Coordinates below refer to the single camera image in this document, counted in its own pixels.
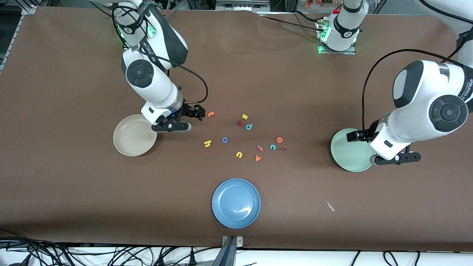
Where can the beige brown plate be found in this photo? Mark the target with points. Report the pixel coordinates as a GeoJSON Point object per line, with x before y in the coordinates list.
{"type": "Point", "coordinates": [133, 140]}

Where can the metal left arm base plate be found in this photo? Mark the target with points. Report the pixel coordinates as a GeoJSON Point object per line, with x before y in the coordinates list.
{"type": "Point", "coordinates": [351, 51]}

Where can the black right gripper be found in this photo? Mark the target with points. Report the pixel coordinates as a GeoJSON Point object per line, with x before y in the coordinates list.
{"type": "Point", "coordinates": [188, 111]}

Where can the pale green plate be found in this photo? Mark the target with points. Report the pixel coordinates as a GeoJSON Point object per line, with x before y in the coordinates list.
{"type": "Point", "coordinates": [343, 155]}

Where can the grey power strip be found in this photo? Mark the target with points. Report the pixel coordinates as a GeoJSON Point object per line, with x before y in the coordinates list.
{"type": "Point", "coordinates": [242, 4]}

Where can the small white paper scrap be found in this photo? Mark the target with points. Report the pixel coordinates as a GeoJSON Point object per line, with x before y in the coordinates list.
{"type": "Point", "coordinates": [330, 206]}

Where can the aluminium frame profile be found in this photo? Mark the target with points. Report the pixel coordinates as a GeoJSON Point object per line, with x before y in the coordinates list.
{"type": "Point", "coordinates": [18, 33]}

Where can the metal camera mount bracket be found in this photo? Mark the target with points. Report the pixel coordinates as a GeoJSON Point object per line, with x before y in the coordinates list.
{"type": "Point", "coordinates": [229, 255]}

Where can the brown paper table cover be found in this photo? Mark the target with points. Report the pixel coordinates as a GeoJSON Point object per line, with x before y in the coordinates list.
{"type": "Point", "coordinates": [258, 74]}

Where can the blue plate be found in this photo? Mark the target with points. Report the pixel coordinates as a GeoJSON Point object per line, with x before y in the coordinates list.
{"type": "Point", "coordinates": [235, 203]}

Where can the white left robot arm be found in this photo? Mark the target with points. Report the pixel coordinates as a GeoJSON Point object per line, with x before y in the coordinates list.
{"type": "Point", "coordinates": [425, 96]}

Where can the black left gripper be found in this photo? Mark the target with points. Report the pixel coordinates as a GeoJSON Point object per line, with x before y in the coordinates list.
{"type": "Point", "coordinates": [370, 133]}

